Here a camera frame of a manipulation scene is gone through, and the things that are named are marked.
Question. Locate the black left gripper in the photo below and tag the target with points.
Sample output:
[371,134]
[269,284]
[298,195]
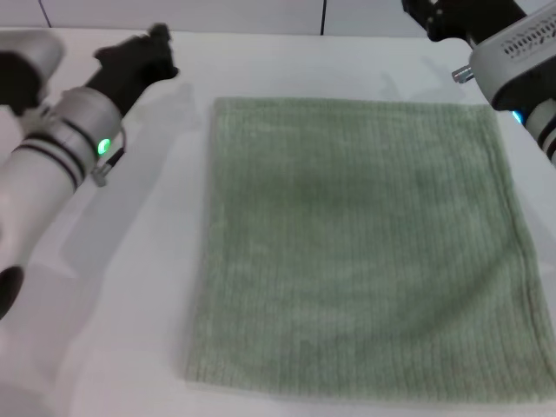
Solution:
[126,69]

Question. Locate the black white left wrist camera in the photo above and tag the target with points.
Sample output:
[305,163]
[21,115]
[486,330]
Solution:
[30,48]

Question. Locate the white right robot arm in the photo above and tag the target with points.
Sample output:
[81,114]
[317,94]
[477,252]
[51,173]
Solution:
[545,130]

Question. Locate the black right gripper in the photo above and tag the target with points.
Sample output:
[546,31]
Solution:
[460,17]

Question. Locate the light green terry towel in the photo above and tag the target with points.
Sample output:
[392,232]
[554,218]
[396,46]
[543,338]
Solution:
[360,243]

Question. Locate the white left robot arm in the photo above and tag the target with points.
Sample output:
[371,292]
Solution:
[43,174]

